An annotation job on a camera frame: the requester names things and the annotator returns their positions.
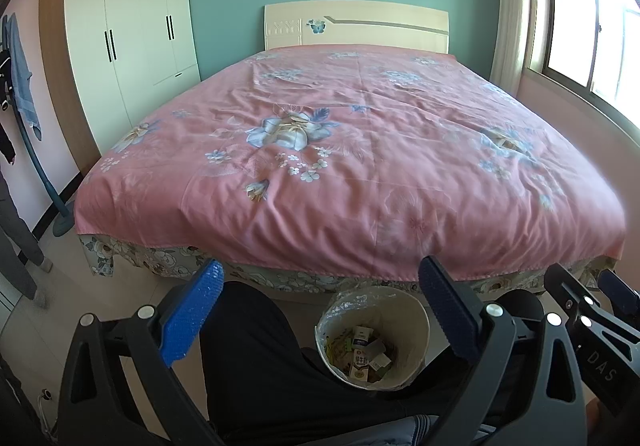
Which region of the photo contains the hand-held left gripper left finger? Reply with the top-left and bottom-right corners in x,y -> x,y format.
57,259 -> 226,446

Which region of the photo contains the grey floral bed skirt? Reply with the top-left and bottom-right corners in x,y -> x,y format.
80,233 -> 618,297

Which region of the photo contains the grey hanging garment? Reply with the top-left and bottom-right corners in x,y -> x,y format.
0,171 -> 53,312

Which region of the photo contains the person's right leg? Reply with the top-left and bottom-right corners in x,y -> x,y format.
492,289 -> 571,387

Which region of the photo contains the person's grey jacket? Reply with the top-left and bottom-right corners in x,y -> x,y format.
385,415 -> 501,446

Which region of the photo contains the white bin with plastic liner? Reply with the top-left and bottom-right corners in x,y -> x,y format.
314,290 -> 432,389

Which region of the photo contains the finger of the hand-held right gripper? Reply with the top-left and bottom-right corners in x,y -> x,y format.
597,270 -> 640,319
544,263 -> 603,322

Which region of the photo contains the blue towel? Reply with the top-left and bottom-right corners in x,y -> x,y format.
5,12 -> 43,142

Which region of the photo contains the white printed carton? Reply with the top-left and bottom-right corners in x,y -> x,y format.
352,347 -> 374,380

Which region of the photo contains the cream curtain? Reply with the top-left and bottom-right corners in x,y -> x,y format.
490,0 -> 538,92

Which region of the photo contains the white wardrobe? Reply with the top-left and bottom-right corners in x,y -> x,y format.
39,0 -> 202,176

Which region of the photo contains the window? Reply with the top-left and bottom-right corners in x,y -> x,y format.
525,0 -> 640,137

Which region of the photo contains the black hanging garment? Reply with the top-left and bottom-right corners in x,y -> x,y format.
0,51 -> 17,164

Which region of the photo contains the pink floral bedspread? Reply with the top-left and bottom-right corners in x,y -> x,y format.
74,44 -> 628,283

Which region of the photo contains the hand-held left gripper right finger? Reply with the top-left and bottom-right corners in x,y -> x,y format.
419,256 -> 588,446

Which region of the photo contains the cream bed headboard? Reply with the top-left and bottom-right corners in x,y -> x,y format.
263,0 -> 451,54

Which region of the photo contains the blue coat stand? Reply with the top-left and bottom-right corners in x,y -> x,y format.
0,14 -> 76,236

